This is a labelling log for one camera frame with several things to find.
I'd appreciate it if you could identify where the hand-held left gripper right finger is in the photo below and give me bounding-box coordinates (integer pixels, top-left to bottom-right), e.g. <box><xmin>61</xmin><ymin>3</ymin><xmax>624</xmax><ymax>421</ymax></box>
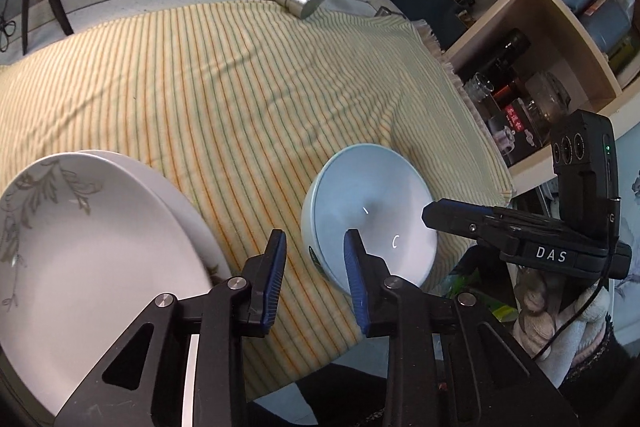
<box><xmin>342</xmin><ymin>229</ymin><xmax>581</xmax><ymax>427</ymax></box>

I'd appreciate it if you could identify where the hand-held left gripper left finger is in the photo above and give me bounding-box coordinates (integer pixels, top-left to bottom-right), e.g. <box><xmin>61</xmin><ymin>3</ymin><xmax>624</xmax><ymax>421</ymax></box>
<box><xmin>52</xmin><ymin>229</ymin><xmax>288</xmax><ymax>427</ymax></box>

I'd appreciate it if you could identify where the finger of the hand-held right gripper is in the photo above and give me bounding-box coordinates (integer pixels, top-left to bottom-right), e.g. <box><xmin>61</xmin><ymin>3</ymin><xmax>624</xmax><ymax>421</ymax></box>
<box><xmin>421</xmin><ymin>201</ymin><xmax>508</xmax><ymax>244</ymax></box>

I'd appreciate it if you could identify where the light blue bowl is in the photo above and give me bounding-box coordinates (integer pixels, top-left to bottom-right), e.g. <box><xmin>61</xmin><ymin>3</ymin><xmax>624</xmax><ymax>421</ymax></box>
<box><xmin>300</xmin><ymin>144</ymin><xmax>437</xmax><ymax>303</ymax></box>

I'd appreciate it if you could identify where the white plate brown leaf print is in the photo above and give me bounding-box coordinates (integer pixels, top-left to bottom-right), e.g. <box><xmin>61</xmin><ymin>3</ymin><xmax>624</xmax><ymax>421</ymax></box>
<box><xmin>80</xmin><ymin>150</ymin><xmax>232</xmax><ymax>280</ymax></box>

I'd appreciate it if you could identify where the white plate grey leaf print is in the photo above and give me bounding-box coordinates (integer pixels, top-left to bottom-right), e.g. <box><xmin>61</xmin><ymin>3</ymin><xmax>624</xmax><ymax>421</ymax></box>
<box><xmin>0</xmin><ymin>152</ymin><xmax>211</xmax><ymax>418</ymax></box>

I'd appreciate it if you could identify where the person's right hand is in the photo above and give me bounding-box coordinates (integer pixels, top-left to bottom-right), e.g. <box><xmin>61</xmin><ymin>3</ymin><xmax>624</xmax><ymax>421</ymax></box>
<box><xmin>512</xmin><ymin>267</ymin><xmax>608</xmax><ymax>358</ymax></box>

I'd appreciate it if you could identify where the green plastic bag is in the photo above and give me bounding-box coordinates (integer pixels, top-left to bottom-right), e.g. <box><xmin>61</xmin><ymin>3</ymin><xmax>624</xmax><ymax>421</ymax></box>
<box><xmin>440</xmin><ymin>272</ymin><xmax>518</xmax><ymax>325</ymax></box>

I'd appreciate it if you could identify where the round glass jar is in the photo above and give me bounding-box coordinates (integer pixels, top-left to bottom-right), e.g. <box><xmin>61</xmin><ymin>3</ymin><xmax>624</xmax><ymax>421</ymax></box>
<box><xmin>524</xmin><ymin>72</ymin><xmax>574</xmax><ymax>118</ymax></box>

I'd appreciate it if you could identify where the small glass jar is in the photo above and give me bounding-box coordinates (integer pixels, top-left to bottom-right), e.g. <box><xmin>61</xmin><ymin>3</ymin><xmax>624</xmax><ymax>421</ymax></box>
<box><xmin>464</xmin><ymin>73</ymin><xmax>497</xmax><ymax>102</ymax></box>

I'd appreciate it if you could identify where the dark glass bottle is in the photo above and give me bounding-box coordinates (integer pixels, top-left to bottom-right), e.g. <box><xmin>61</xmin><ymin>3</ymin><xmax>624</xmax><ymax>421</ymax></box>
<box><xmin>459</xmin><ymin>29</ymin><xmax>531</xmax><ymax>84</ymax></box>

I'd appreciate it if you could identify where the beige wooden shelf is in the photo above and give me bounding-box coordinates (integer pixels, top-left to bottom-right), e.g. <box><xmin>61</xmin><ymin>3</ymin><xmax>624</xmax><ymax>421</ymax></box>
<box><xmin>442</xmin><ymin>0</ymin><xmax>640</xmax><ymax>195</ymax></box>

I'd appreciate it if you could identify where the yellow striped cloth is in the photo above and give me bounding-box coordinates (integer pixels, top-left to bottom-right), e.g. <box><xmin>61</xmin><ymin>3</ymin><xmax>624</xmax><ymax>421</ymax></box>
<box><xmin>0</xmin><ymin>0</ymin><xmax>516</xmax><ymax>400</ymax></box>

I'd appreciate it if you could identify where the dark blue cloth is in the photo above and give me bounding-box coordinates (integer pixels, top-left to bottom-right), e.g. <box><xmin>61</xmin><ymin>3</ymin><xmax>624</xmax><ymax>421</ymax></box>
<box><xmin>389</xmin><ymin>0</ymin><xmax>476</xmax><ymax>52</ymax></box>

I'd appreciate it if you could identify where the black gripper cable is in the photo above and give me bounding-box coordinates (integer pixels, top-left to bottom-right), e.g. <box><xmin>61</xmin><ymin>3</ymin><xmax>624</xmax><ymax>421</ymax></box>
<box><xmin>532</xmin><ymin>197</ymin><xmax>623</xmax><ymax>363</ymax></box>

